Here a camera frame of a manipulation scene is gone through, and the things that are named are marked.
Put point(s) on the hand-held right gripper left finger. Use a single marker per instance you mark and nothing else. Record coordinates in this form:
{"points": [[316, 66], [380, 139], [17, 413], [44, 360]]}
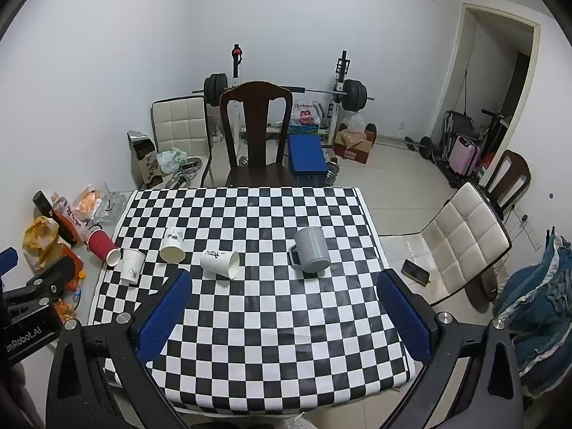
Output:
{"points": [[164, 319]]}

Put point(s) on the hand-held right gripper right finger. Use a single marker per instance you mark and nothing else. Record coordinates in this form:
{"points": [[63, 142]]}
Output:
{"points": [[404, 319]]}

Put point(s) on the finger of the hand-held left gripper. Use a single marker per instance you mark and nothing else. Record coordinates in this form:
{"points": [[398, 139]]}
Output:
{"points": [[8, 260], [50, 277]]}

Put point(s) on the red paper cup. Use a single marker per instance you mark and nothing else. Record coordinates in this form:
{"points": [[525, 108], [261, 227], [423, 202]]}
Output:
{"points": [[100, 243]]}

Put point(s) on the white paper cup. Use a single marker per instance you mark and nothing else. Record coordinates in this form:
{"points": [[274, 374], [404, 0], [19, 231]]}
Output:
{"points": [[216, 261], [172, 246], [132, 267]]}

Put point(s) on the orange box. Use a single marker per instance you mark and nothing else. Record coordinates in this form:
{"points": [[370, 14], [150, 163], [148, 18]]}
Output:
{"points": [[71, 272]]}

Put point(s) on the yellow plastic bag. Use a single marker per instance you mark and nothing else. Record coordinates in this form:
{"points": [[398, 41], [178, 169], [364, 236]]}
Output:
{"points": [[40, 241]]}

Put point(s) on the black smartphone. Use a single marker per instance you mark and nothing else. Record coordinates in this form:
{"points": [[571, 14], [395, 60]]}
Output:
{"points": [[415, 271]]}

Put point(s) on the red white snack packet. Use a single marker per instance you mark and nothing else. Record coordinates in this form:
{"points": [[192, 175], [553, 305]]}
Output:
{"points": [[69, 219]]}

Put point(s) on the orange snack bag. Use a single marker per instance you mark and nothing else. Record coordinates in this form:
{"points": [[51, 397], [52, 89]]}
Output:
{"points": [[89, 199]]}

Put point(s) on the clear crumpled plastic bag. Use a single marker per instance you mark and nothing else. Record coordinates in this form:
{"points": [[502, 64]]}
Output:
{"points": [[111, 203]]}

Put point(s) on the white cushioned chair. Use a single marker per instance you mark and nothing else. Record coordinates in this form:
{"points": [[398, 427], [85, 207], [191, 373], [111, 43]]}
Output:
{"points": [[464, 237], [178, 120]]}

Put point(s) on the black white checkered tablecloth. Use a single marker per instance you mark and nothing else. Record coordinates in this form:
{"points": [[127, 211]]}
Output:
{"points": [[277, 321]]}

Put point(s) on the grey ribbed mug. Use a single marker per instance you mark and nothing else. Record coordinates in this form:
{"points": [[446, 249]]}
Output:
{"points": [[313, 248]]}

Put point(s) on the metal dish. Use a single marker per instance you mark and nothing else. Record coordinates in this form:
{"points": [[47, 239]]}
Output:
{"points": [[178, 182], [188, 164]]}

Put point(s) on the blue cloth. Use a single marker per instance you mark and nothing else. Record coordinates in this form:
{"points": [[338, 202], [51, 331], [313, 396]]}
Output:
{"points": [[540, 286]]}

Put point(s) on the brown silver paper bag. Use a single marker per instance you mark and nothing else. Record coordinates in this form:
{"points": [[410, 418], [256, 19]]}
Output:
{"points": [[146, 165]]}

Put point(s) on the white shoe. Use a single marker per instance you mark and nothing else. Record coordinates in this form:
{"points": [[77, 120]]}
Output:
{"points": [[297, 423]]}

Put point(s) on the green white plastic bag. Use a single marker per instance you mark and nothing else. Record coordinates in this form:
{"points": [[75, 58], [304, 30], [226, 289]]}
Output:
{"points": [[172, 158]]}

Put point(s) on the pink suitcase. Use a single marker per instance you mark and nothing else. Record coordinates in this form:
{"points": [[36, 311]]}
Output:
{"points": [[463, 156]]}

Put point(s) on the black dumbbell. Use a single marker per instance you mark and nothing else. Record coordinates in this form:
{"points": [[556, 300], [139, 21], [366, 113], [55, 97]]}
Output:
{"points": [[424, 146]]}

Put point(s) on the cardboard box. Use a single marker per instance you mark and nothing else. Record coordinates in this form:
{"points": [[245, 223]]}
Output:
{"points": [[355, 151]]}

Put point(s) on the dark wooden chair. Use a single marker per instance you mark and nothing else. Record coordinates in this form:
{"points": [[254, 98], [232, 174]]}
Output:
{"points": [[520, 170], [257, 120]]}

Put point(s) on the blue weight bench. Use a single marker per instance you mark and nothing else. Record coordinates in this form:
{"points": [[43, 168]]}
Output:
{"points": [[306, 154]]}

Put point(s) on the folded black cart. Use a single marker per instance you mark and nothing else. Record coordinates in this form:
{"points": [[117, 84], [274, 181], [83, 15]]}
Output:
{"points": [[453, 125]]}

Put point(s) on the black scooter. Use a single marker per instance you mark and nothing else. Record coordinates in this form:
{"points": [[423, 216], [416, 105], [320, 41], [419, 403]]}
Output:
{"points": [[491, 129]]}

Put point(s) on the white weight rack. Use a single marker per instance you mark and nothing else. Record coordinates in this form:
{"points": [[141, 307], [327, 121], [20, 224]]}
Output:
{"points": [[333, 114]]}

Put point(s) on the white red printed plastic bag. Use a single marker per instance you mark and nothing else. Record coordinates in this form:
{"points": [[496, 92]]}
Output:
{"points": [[306, 116]]}

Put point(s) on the black barbell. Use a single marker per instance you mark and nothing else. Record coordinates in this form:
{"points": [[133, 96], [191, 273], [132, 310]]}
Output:
{"points": [[355, 94]]}

